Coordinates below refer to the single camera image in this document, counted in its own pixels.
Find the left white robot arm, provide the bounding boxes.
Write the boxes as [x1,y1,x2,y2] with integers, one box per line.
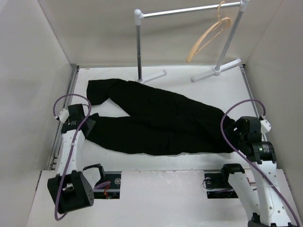
[47,104,108,216]

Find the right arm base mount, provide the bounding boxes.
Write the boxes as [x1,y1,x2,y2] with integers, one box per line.
[203,172,238,199]

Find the black trousers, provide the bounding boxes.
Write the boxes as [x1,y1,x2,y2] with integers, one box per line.
[87,79,234,156]

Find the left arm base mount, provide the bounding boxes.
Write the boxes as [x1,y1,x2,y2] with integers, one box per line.
[93,172,122,200]

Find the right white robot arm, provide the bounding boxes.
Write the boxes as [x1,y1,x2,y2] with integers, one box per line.
[219,117,300,227]

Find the beige wooden clothes hanger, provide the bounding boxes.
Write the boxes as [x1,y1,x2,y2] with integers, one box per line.
[186,0,232,63]

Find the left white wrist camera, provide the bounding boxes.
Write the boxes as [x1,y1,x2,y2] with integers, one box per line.
[55,108,69,123]

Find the white metal clothes rack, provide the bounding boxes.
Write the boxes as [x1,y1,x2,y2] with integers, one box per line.
[134,0,249,84]

